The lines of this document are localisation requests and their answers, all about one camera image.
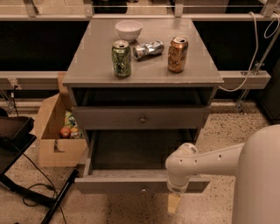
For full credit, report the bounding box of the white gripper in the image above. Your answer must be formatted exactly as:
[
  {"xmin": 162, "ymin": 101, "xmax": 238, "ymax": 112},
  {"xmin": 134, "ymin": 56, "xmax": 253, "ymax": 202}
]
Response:
[{"xmin": 167, "ymin": 175, "xmax": 190, "ymax": 214}]

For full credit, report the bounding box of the grey drawer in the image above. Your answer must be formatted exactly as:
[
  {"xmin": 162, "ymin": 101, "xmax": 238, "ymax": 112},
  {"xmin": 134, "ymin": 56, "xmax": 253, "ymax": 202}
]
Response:
[
  {"xmin": 74, "ymin": 129, "xmax": 211, "ymax": 195},
  {"xmin": 73, "ymin": 106, "xmax": 211, "ymax": 130}
]

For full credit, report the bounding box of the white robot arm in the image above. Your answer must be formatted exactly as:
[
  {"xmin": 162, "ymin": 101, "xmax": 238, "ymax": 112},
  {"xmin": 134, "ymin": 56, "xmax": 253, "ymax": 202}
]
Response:
[{"xmin": 165, "ymin": 124, "xmax": 280, "ymax": 224}]

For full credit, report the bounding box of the grey top drawer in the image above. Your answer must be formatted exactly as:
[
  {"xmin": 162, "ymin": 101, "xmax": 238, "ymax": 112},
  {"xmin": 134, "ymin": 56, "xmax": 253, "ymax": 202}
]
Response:
[{"xmin": 73, "ymin": 106, "xmax": 211, "ymax": 130}]

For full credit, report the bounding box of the grey drawer cabinet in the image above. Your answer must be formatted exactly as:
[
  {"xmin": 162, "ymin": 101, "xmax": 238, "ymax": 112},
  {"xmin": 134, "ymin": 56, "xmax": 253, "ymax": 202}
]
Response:
[{"xmin": 63, "ymin": 18, "xmax": 223, "ymax": 141}]

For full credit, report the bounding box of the small jar in box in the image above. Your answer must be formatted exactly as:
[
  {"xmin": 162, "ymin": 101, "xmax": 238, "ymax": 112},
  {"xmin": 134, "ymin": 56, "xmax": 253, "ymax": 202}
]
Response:
[{"xmin": 70, "ymin": 127, "xmax": 82, "ymax": 139}]

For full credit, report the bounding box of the red apple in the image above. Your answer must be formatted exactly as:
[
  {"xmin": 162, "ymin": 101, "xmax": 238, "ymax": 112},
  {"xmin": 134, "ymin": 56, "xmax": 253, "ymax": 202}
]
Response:
[{"xmin": 60, "ymin": 127, "xmax": 71, "ymax": 138}]

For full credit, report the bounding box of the cardboard box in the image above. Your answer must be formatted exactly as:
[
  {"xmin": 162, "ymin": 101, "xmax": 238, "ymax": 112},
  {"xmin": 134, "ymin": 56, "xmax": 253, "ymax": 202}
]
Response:
[{"xmin": 34, "ymin": 72, "xmax": 87, "ymax": 167}]

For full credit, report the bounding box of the green snack bag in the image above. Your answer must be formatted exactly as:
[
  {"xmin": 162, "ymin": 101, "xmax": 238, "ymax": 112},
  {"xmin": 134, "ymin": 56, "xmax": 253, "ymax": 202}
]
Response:
[{"xmin": 64, "ymin": 111, "xmax": 77, "ymax": 128}]

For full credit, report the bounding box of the orange soda can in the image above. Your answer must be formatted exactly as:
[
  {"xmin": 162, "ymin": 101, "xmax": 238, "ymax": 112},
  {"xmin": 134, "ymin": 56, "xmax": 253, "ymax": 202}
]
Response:
[{"xmin": 168, "ymin": 36, "xmax": 188, "ymax": 73}]

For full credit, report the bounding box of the crushed silver can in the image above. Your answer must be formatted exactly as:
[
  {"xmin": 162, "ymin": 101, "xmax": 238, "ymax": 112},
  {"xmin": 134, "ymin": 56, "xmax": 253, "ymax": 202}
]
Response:
[{"xmin": 133, "ymin": 40, "xmax": 165, "ymax": 60}]

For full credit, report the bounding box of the green soda can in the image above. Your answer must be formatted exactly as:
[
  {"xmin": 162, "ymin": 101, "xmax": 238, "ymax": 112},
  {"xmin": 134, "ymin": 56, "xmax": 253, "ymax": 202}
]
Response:
[{"xmin": 111, "ymin": 40, "xmax": 131, "ymax": 78}]

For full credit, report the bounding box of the black stand with tray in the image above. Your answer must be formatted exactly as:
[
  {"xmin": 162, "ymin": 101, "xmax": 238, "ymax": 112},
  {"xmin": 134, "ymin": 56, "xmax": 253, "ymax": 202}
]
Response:
[{"xmin": 0, "ymin": 115, "xmax": 79, "ymax": 224}]

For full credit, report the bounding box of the white bowl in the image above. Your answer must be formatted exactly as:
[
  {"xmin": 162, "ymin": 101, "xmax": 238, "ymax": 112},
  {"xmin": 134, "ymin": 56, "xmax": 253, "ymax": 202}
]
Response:
[{"xmin": 115, "ymin": 20, "xmax": 143, "ymax": 42}]

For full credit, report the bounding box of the black floor cable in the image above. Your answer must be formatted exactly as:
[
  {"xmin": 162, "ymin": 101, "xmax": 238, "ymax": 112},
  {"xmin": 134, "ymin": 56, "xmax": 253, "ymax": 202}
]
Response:
[{"xmin": 5, "ymin": 139, "xmax": 68, "ymax": 224}]

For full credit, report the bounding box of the white cable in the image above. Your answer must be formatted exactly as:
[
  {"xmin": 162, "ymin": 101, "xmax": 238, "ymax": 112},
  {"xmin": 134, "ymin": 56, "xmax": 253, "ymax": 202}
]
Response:
[{"xmin": 218, "ymin": 11, "xmax": 280, "ymax": 93}]

